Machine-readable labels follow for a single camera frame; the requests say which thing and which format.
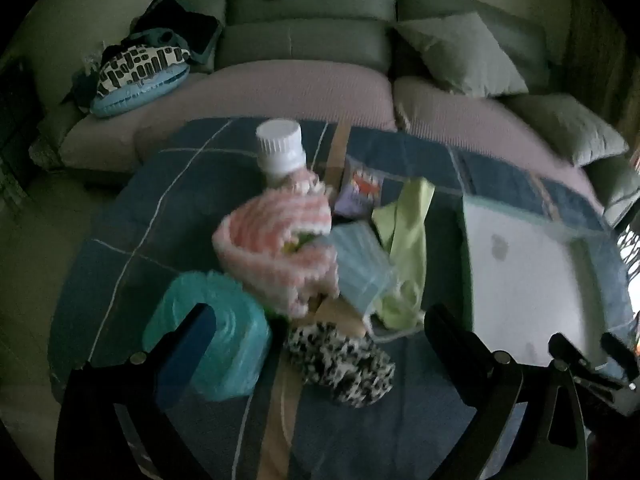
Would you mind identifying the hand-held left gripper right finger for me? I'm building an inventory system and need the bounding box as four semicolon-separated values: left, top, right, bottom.
423;304;589;480

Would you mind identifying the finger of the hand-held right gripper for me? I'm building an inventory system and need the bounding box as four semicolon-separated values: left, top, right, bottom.
600;332;640;381
548;332;626;393

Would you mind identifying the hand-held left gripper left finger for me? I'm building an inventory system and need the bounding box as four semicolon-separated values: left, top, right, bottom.
54;303;217;480

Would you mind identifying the white box with green rim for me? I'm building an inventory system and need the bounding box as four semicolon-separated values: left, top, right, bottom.
457;194;636;377

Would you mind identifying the light green cloth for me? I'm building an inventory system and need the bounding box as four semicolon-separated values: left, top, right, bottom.
371;177;436;332

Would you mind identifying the blue face mask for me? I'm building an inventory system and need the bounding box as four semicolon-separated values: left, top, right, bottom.
330;222;402;319

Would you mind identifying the pink white knit cloth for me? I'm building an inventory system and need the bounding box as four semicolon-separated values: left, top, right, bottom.
212;174;342;319

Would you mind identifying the purple wipes packet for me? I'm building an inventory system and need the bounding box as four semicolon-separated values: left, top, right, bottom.
332;157;386;218

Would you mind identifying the white plastic bottle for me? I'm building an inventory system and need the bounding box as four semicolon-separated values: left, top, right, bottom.
256;119;307;187

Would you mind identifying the teal plastic bag roll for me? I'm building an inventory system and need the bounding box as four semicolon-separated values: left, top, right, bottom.
142;270;273;401

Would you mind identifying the black white speckled scrunchie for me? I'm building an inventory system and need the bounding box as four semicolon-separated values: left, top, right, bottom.
282;322;396;409

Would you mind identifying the blue plaid blanket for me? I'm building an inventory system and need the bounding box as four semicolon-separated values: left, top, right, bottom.
47;117;637;480

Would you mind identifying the grey throw pillow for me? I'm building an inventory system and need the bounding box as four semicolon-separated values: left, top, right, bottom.
395;12;529;99
504;92;631;167

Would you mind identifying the grey sofa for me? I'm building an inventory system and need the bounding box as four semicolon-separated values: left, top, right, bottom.
30;0;640;231
60;62;606;211

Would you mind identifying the dark clothing pile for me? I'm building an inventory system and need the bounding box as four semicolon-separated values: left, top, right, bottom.
130;0;224;61

